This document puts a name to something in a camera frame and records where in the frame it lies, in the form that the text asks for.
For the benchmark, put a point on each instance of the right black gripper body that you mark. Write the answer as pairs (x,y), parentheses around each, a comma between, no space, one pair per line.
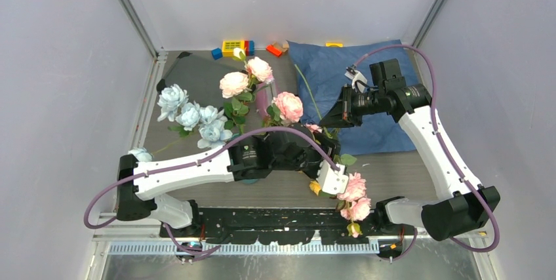
(349,117)

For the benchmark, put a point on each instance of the blue flower bouquet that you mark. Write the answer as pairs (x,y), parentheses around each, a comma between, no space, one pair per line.
(322,76)

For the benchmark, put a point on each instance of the pink flower stem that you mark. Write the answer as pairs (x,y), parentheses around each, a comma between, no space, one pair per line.
(287,109)
(240,88)
(354,204)

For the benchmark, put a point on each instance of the blue flower stem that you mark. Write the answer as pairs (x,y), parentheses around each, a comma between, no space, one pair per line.
(188,117)

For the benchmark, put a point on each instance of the yellow flower stem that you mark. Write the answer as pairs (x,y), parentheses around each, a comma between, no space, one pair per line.
(315,187)

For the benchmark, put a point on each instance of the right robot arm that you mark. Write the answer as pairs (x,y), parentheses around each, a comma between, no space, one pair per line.
(464,204)

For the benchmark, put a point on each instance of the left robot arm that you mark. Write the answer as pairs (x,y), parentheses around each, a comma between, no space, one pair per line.
(145,185)

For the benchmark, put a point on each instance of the teal vase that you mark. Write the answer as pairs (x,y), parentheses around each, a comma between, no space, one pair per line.
(250,180)

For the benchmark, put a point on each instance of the pink metronome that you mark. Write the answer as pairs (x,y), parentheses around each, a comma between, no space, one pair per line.
(265,93)

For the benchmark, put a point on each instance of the orange red toy block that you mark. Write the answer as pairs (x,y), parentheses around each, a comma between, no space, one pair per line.
(274,50)

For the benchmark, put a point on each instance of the red blue toy block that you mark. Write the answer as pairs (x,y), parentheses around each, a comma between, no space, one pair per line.
(249,48)

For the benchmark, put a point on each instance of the blue toy cube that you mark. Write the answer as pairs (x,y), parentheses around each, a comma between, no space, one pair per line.
(217,53)

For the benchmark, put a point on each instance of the grey black case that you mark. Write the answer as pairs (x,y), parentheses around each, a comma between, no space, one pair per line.
(199,74)

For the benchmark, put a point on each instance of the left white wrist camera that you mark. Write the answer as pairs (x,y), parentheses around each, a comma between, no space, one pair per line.
(332,180)

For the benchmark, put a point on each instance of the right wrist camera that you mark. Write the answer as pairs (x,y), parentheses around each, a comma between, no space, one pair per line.
(358,80)

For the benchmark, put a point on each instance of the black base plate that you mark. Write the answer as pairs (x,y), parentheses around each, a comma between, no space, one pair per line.
(285,226)

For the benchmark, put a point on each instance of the aluminium frame rail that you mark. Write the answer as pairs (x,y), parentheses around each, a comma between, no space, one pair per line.
(148,236)

